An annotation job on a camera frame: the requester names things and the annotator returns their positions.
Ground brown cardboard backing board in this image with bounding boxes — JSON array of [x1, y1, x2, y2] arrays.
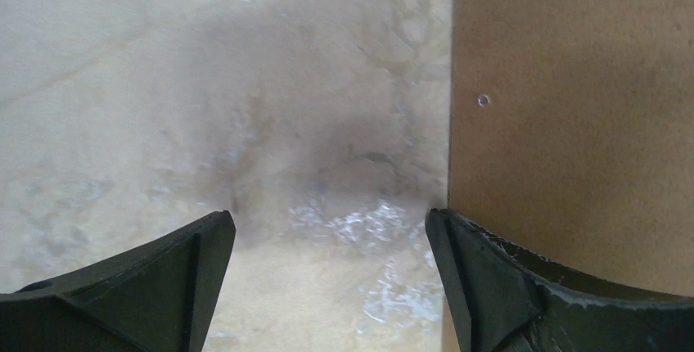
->
[[441, 0, 694, 352]]

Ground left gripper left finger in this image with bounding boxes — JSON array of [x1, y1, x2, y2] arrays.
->
[[1, 211, 236, 351]]

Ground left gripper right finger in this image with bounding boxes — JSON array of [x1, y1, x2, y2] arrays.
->
[[425, 209, 693, 351]]

